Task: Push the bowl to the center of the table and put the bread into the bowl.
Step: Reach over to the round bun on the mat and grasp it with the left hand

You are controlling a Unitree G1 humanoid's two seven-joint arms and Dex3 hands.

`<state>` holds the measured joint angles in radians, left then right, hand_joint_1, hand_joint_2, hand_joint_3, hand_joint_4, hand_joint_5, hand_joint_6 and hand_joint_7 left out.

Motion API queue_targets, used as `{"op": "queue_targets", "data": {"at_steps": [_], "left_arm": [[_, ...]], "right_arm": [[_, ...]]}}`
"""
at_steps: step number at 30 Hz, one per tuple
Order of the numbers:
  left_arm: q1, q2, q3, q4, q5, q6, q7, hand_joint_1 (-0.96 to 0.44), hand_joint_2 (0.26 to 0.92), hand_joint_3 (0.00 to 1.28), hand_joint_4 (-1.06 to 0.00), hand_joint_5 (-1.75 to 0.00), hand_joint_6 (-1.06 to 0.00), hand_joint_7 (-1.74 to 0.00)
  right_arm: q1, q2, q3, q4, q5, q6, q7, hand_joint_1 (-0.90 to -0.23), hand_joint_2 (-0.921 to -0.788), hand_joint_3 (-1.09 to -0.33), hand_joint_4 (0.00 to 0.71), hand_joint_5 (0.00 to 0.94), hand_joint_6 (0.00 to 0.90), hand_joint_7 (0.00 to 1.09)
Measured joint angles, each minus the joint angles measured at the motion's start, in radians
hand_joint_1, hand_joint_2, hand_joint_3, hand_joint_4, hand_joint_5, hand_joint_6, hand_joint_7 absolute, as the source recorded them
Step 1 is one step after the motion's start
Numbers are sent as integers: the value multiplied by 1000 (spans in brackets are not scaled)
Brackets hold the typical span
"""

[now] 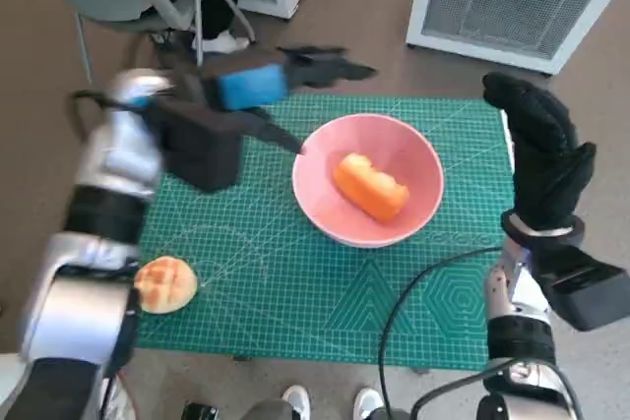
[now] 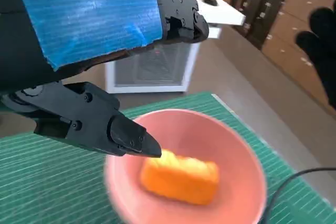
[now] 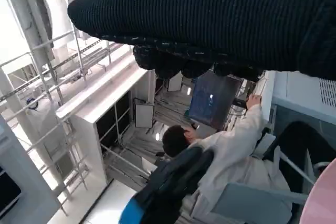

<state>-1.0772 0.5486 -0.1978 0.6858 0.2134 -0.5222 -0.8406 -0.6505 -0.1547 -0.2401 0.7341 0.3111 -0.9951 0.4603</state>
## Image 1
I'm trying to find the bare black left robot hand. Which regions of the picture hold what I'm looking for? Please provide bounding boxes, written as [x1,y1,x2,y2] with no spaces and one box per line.
[204,45,380,155]

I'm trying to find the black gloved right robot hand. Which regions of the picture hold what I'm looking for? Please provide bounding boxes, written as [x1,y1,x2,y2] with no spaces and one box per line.
[480,71,598,232]

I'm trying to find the pink bowl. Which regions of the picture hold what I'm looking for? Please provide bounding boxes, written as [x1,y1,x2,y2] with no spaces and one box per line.
[291,113,446,250]

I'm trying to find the long orange bread loaf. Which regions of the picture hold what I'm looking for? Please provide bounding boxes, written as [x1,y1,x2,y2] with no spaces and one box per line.
[333,152,410,223]

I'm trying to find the round bread bun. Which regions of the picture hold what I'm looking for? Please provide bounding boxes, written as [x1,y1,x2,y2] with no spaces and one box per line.
[133,255,199,316]

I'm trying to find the green cutting mat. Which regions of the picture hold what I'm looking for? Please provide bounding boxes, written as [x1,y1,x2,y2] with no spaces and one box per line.
[132,92,511,372]

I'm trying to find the white shoe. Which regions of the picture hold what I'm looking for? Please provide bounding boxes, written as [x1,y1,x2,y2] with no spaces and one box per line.
[283,384,311,420]
[352,388,385,420]

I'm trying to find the small black device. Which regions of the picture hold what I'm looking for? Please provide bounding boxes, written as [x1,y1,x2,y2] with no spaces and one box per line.
[182,400,221,420]

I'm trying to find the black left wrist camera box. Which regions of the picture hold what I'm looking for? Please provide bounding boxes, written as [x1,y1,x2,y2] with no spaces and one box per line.
[147,94,242,194]

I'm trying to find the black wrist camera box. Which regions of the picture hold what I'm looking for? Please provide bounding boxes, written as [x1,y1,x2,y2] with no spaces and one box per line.
[147,94,242,194]
[534,242,630,332]

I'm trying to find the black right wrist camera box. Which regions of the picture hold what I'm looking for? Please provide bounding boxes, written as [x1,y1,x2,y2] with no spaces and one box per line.
[534,242,630,332]

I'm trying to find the long black cable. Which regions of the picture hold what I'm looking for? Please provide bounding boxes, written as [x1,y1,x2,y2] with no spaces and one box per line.
[377,246,503,420]

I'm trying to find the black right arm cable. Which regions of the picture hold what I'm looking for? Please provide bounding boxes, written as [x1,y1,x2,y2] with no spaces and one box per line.
[410,359,585,420]

